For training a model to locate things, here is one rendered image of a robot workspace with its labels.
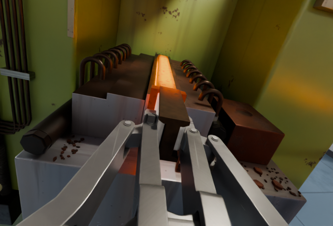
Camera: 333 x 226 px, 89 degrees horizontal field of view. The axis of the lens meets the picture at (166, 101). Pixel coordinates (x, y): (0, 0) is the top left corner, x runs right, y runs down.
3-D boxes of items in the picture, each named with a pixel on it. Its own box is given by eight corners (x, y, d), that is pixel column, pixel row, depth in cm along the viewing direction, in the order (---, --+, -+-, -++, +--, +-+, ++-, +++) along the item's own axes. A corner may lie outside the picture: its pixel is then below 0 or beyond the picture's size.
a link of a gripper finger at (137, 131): (151, 152, 14) (115, 146, 14) (153, 122, 19) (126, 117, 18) (155, 138, 13) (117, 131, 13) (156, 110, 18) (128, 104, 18)
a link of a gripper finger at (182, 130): (179, 123, 15) (187, 124, 15) (173, 94, 21) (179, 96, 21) (170, 150, 16) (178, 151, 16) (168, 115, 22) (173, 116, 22)
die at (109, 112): (199, 154, 27) (217, 108, 24) (71, 133, 25) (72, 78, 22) (176, 81, 66) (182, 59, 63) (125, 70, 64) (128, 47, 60)
